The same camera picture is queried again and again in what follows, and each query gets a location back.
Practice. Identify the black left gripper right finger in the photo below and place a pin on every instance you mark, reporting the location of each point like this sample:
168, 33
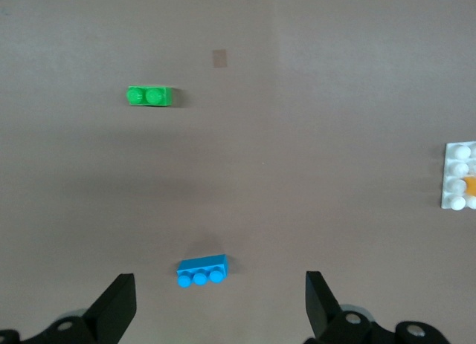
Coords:
323, 314

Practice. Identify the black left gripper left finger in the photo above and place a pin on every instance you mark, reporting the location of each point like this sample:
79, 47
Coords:
108, 314

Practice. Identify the white studded base plate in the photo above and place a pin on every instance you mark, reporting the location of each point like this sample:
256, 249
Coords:
451, 173

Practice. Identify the yellow toy block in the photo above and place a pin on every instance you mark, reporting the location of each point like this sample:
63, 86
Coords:
471, 186

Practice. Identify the blue three-stud toy block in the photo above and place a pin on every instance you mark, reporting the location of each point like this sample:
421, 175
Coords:
202, 267

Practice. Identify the green two-stud toy block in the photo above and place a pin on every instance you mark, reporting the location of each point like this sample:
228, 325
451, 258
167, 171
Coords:
150, 96

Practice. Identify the brown tape patch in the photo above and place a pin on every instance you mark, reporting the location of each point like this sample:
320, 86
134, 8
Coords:
219, 58

